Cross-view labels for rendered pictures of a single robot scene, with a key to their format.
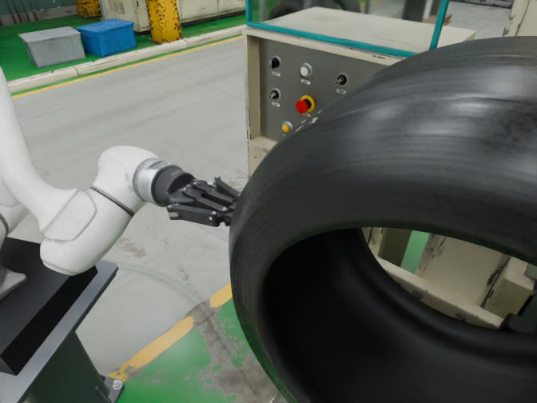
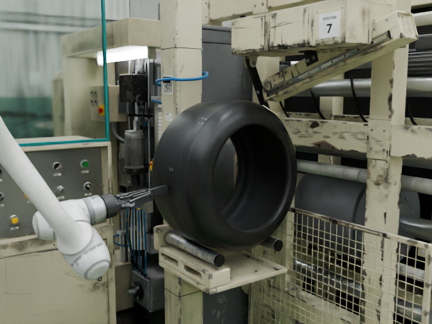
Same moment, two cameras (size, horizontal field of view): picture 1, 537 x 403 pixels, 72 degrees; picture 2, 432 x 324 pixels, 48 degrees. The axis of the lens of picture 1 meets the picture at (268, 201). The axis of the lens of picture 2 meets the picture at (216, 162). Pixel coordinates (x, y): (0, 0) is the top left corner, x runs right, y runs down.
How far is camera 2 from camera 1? 1.53 m
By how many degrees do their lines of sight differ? 73
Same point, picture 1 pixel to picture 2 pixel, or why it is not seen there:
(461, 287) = not seen: hidden behind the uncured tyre
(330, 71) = (46, 164)
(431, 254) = not seen: hidden behind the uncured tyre
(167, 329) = not seen: outside the picture
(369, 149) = (228, 116)
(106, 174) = (72, 213)
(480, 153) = (243, 109)
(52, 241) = (96, 247)
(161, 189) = (112, 202)
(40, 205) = (80, 227)
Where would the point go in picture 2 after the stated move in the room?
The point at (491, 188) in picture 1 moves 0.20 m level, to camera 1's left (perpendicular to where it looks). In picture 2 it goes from (247, 114) to (234, 116)
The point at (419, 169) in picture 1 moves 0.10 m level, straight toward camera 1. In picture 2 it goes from (238, 114) to (262, 116)
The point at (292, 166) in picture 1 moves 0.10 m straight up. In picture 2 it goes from (213, 128) to (213, 98)
